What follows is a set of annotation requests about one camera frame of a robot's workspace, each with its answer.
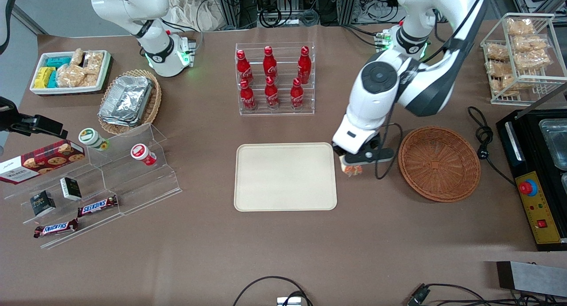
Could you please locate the oval tan wicker basket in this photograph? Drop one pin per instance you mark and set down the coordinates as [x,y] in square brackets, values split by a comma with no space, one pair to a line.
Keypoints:
[155,102]

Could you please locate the red lid yogurt cup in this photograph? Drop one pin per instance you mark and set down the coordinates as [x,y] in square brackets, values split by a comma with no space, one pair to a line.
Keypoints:
[141,153]

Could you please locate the clear rice crisp bag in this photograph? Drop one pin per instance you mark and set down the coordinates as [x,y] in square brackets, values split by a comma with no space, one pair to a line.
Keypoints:
[77,57]
[94,62]
[91,80]
[70,75]

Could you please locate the round brown wicker basket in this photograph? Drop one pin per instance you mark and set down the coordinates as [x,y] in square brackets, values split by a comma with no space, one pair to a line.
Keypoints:
[438,164]

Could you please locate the red cola bottle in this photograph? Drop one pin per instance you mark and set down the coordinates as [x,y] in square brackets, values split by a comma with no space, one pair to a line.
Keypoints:
[247,97]
[243,69]
[304,67]
[271,94]
[297,95]
[269,64]

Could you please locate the silver metal connector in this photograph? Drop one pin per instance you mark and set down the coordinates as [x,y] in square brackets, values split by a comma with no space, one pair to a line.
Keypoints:
[288,301]

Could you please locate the triangle sandwich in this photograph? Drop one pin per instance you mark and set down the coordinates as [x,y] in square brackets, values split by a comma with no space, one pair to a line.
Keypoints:
[353,171]

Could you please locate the clear acrylic bottle rack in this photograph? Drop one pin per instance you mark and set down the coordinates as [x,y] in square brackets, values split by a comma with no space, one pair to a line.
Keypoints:
[283,111]

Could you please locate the black machine yellow panel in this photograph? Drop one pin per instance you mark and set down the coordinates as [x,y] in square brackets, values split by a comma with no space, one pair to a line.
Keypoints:
[531,173]

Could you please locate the yellow snack packet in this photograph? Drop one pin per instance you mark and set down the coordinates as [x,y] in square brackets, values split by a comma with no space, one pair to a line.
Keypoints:
[43,77]

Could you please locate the small black white box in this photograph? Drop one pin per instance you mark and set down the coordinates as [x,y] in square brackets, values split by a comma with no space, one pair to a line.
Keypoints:
[71,188]

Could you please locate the clear acrylic stepped shelf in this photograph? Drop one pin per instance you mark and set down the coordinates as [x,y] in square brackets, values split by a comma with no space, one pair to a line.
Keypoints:
[133,186]

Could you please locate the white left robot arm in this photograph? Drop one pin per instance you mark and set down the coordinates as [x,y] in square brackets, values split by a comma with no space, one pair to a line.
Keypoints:
[376,98]

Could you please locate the beige plastic tray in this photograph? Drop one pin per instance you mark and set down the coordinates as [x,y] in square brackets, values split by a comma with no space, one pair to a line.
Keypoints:
[283,177]

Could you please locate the white rectangular bin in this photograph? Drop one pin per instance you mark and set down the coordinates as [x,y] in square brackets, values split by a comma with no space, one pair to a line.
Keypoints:
[37,91]

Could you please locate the grey metal bar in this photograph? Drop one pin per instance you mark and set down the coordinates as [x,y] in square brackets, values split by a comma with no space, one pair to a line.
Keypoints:
[531,277]

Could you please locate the green lid yogurt cup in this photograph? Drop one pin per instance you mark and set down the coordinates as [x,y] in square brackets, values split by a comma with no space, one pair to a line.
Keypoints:
[91,137]

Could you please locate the brown snickers bar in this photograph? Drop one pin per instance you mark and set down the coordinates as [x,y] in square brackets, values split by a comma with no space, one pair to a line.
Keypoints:
[55,228]
[97,206]

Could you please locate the teal snack packet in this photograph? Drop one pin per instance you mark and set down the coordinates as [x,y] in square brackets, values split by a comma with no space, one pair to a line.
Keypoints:
[57,61]
[52,80]

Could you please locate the beige cloth bag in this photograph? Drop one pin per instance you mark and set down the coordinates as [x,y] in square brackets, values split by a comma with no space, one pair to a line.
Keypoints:
[195,9]

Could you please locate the aluminium frame post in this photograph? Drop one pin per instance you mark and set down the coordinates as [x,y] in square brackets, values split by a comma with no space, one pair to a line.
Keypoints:
[228,7]
[347,5]

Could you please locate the steel pan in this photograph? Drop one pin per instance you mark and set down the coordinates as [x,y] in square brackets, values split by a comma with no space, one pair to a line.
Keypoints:
[556,142]

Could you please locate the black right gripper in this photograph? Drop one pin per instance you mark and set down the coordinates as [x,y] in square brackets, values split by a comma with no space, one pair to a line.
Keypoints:
[23,122]

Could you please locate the red tartan cookie box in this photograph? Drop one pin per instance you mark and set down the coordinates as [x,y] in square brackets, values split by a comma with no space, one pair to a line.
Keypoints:
[44,161]

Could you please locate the aluminium foil container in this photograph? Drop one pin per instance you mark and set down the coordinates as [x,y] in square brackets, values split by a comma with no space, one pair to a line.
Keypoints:
[126,98]
[119,122]

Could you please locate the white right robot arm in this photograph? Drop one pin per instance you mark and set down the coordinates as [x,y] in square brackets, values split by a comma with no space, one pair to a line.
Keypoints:
[159,49]

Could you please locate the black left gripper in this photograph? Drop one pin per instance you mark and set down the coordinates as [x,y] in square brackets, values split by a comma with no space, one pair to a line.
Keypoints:
[374,143]

